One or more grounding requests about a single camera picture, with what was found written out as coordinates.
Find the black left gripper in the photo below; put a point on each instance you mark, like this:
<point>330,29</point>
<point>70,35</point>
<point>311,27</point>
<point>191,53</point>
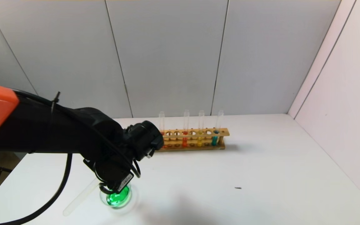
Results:
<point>123,182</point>

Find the test tube with yellow liquid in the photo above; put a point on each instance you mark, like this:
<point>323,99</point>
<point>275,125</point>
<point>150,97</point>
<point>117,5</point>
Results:
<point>80,198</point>
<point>199,141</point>

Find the orange and black left arm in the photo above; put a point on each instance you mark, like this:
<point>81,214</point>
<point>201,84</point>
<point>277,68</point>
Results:
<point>42,128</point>

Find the clear glass beaker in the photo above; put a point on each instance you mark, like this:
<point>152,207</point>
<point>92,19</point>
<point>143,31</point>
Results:
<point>119,198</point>

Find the test tube with orange liquid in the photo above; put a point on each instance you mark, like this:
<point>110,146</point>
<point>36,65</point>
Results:
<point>161,120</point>
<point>185,142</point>

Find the wooden test tube rack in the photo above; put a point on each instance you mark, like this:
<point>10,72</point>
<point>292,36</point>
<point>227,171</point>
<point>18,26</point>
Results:
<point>192,149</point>

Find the test tube with blue liquid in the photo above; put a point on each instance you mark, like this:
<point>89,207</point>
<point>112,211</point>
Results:
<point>214,140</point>

